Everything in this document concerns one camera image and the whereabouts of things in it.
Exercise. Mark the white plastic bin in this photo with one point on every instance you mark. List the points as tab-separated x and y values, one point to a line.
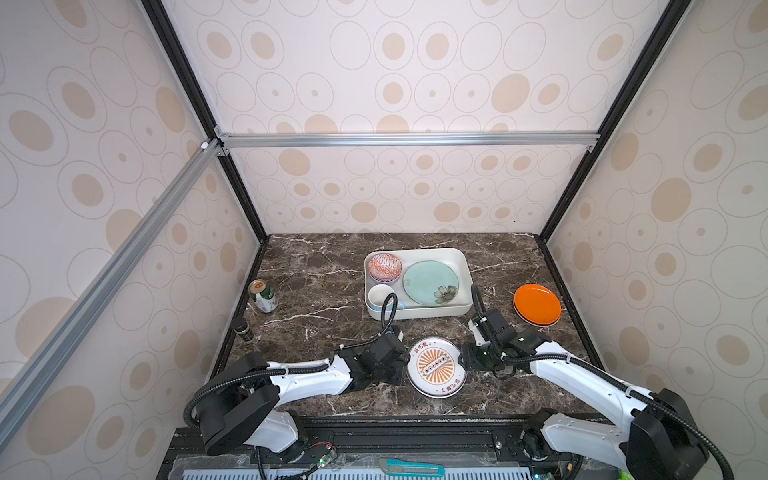
452	257

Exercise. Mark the black frame post right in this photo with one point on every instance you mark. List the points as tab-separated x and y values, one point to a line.
649	55

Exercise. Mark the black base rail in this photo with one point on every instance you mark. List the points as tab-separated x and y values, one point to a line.
361	442

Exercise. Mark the silver aluminium rail back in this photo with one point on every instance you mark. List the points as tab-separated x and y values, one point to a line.
410	139

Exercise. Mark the light blue ceramic mug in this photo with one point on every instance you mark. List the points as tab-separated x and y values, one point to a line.
376	298

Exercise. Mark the teal utility knife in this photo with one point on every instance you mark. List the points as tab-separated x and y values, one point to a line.
399	468

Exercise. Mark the red patterned bowl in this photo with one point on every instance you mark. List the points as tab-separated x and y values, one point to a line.
384	267

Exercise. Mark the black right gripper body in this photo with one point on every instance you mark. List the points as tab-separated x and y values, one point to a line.
483	358

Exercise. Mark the black frame post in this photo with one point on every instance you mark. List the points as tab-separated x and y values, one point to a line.
172	46
649	55

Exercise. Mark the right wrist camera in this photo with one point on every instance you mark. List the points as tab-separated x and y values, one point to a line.
492	330

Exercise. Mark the silver aluminium rail left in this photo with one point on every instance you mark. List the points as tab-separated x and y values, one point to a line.
53	354

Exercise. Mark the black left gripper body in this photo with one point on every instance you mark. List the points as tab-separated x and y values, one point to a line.
393	374

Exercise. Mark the silver aluminium rail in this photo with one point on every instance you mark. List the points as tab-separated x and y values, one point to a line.
53	354
410	139

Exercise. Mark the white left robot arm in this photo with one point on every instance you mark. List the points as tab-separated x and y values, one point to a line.
241	405

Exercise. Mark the mint green flower plate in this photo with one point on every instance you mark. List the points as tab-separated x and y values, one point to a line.
430	283

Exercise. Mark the green label drink bottle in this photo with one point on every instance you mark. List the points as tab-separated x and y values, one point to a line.
262	296

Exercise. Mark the black frame post left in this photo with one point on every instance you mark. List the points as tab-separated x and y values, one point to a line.
172	46

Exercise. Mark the white orange sunburst plate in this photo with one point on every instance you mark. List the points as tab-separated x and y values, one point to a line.
434	369

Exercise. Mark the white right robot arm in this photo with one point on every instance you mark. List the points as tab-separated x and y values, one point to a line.
650	435

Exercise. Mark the small dark cap bottle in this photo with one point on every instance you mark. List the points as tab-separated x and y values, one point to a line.
242	328

